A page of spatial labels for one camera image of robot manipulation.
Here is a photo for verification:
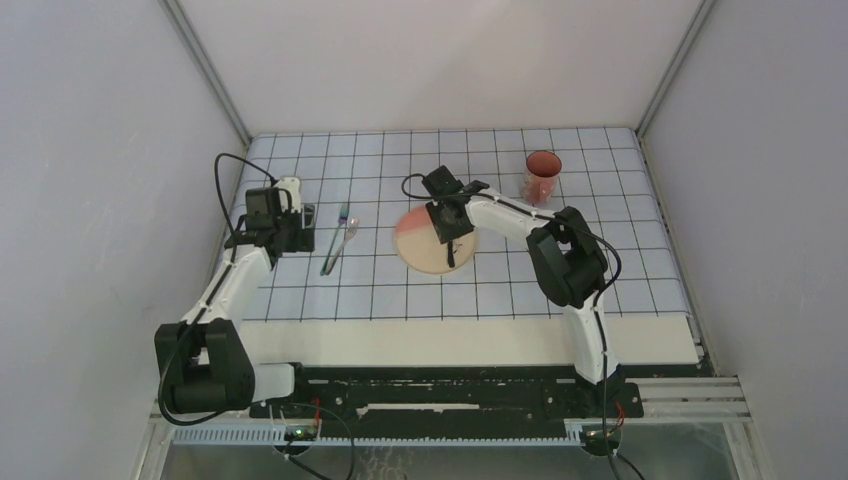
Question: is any white checked tablecloth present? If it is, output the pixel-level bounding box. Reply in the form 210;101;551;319
240;128;691;321

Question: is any cream pink branch plate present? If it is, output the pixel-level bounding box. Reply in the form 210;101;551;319
393;206;478;275

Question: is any silver metal fork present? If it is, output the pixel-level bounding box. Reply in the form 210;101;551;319
323;218;360;276

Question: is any pink patterned mug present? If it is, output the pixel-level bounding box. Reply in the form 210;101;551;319
521;150;562;205

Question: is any white slotted cable duct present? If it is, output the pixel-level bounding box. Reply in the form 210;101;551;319
170;423;588;448

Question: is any iridescent rainbow fork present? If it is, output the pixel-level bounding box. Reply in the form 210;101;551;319
320;203;350;276

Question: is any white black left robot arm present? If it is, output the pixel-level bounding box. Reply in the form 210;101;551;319
154;177;315;426

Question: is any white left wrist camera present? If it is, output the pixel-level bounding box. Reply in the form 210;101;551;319
274;176;303;214

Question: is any metal cutlery piece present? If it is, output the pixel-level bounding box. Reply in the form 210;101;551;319
446;241;456;270

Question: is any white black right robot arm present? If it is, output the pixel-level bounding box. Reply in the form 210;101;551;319
414;166;624;416

